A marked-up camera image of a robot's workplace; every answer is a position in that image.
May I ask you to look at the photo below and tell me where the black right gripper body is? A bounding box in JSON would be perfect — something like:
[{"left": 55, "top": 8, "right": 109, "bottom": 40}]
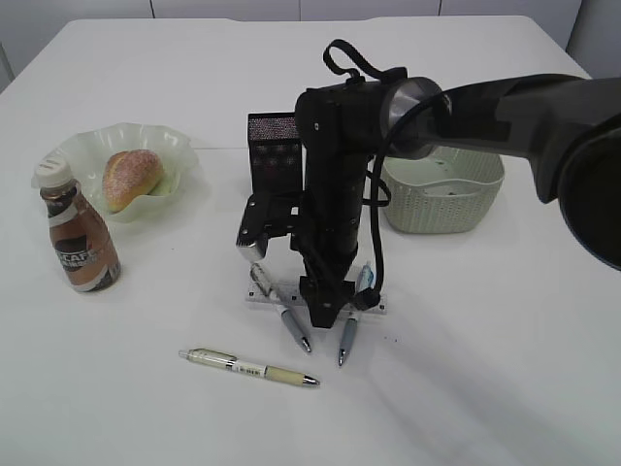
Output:
[{"left": 299, "top": 261, "right": 354, "bottom": 311}]

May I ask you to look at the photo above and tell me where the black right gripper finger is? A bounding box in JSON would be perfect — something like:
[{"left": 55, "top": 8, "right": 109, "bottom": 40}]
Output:
[{"left": 309, "top": 300, "right": 344, "bottom": 328}]

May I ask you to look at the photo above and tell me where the clear plastic ruler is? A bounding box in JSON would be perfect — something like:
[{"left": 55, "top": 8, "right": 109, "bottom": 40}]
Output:
[{"left": 245, "top": 279, "right": 389, "bottom": 316}]

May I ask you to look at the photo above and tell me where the sugared bread roll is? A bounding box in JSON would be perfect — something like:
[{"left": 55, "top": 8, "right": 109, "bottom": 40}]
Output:
[{"left": 102, "top": 150, "right": 164, "bottom": 213}]

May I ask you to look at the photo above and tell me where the brown coffee bottle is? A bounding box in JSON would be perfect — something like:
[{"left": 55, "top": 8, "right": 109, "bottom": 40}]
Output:
[{"left": 34, "top": 155, "right": 121, "bottom": 292}]

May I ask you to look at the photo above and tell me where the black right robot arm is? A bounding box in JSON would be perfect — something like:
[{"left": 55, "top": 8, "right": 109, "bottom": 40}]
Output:
[{"left": 294, "top": 39, "right": 620, "bottom": 328}]

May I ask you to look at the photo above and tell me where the blue-grey pen right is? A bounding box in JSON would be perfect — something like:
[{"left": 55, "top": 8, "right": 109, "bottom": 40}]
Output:
[{"left": 338, "top": 261, "right": 375, "bottom": 367}]

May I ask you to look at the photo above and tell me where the grey pen left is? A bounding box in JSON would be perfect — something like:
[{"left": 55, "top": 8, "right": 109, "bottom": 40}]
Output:
[{"left": 249, "top": 262, "right": 312, "bottom": 353}]

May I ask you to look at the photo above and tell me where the cream white pen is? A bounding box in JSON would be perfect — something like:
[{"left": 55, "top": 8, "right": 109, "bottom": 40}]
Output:
[{"left": 179, "top": 349, "right": 320, "bottom": 387}]

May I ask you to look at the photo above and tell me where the black mesh pen holder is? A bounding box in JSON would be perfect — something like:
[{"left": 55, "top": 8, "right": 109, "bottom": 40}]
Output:
[{"left": 246, "top": 113, "right": 303, "bottom": 195}]

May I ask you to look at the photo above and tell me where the grey-green woven plastic basket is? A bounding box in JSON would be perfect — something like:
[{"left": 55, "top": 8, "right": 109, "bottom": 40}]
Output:
[{"left": 381, "top": 147, "right": 505, "bottom": 234}]

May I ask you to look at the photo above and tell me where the pale green wavy plate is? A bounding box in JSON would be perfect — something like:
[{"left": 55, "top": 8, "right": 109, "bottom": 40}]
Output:
[{"left": 33, "top": 122, "right": 198, "bottom": 222}]

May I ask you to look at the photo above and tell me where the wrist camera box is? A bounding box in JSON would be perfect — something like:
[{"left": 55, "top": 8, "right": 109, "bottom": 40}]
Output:
[{"left": 236, "top": 191, "right": 300, "bottom": 263}]

